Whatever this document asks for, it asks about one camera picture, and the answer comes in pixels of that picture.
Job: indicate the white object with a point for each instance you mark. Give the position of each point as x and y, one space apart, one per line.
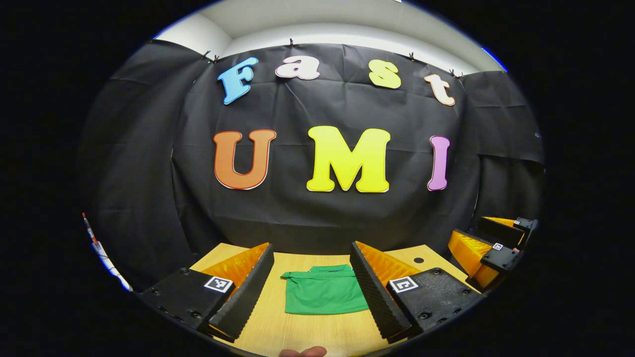
114 270

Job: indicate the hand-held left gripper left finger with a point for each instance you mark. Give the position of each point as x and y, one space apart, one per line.
245 297

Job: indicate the green T-shirt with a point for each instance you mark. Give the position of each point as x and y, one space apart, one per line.
322 295

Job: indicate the black backdrop cloth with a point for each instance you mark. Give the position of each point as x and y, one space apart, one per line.
297 109

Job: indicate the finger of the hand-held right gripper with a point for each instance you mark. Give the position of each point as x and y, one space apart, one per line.
501 258
498 230

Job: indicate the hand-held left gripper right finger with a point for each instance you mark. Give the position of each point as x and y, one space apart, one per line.
379 297

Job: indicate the red capped bottle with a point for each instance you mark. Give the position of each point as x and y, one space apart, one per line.
89 230

